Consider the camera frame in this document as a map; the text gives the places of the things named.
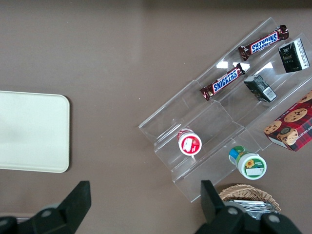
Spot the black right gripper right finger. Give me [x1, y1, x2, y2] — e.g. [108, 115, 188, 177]
[197, 179, 303, 234]

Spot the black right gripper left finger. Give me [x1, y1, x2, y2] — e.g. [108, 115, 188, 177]
[0, 180, 92, 234]

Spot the aluminium foil tray stack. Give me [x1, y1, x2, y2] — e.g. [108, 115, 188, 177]
[223, 199, 279, 220]

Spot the deep wicker basket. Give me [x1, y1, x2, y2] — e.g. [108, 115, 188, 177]
[217, 183, 283, 215]

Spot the cream rectangular tray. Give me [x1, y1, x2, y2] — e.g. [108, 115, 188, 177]
[0, 90, 71, 174]

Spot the green label yogurt cup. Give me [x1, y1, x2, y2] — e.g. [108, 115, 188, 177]
[228, 145, 267, 180]

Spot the red label yogurt cup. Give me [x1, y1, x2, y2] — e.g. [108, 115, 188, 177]
[176, 128, 203, 156]

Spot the clear acrylic stepped shelf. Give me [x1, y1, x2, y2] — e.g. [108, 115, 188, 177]
[138, 17, 312, 203]

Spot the red plaid cookie box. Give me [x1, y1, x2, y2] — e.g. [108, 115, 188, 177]
[263, 90, 312, 152]

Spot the Snickers chocolate bar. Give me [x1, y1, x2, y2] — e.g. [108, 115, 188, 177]
[199, 62, 246, 101]
[238, 24, 290, 61]

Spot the small black carton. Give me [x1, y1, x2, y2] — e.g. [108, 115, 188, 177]
[278, 39, 311, 74]
[243, 74, 278, 103]

